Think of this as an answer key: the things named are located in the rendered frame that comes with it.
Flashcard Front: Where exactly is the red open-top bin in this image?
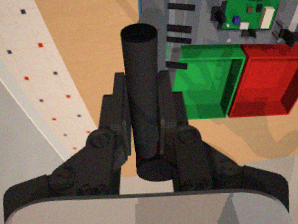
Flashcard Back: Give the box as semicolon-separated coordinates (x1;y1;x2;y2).
227;43;298;118

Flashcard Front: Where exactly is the green bin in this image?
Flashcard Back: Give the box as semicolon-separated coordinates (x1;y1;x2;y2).
172;44;246;120

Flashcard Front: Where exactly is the green circuit board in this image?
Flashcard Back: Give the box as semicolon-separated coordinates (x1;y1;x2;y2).
222;0;280;29

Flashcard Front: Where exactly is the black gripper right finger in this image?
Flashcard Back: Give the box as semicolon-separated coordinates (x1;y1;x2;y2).
157;70;289;213

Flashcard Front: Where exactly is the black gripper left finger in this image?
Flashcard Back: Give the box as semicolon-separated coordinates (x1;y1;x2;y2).
3;72;132;224

